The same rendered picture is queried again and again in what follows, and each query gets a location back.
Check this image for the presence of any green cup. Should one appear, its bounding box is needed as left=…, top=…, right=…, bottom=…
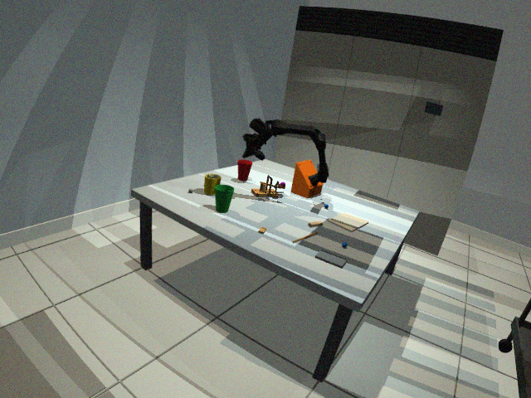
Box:
left=215, top=184, right=234, bottom=213

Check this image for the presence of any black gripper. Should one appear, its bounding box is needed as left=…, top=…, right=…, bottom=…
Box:
left=242, top=134, right=267, bottom=160

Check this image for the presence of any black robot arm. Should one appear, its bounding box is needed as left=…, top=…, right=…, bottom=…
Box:
left=243, top=118, right=329, bottom=186

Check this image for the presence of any dark red cup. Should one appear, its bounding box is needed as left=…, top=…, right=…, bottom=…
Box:
left=237, top=159, right=252, bottom=181

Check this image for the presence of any yellow mug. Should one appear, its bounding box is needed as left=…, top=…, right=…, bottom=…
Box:
left=204, top=173, right=221, bottom=197

